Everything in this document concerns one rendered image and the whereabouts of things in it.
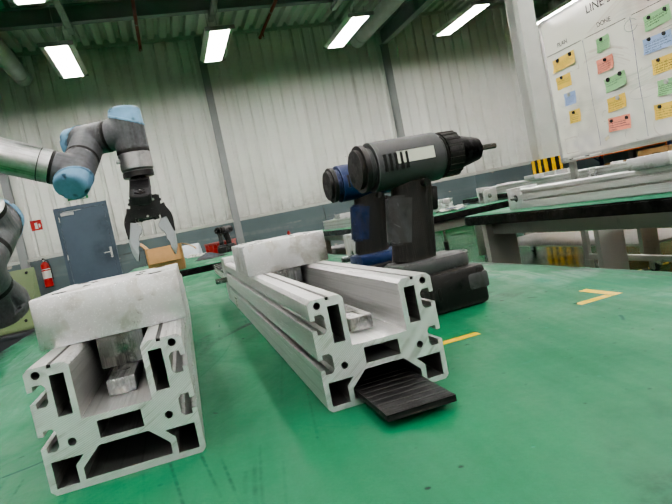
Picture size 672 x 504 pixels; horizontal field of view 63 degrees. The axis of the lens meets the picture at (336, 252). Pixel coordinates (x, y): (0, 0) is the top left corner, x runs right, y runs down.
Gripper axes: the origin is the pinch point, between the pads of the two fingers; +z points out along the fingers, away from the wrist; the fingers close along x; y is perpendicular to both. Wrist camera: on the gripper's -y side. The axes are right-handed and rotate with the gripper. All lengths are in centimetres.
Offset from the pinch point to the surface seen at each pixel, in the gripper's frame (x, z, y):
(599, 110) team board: -281, -32, 151
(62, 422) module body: 6, 9, -98
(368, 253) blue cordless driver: -33, 7, -53
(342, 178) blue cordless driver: -31, -6, -54
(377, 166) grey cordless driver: -28, -5, -78
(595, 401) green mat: -25, 13, -110
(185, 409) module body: -2, 11, -97
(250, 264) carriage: -12, 3, -67
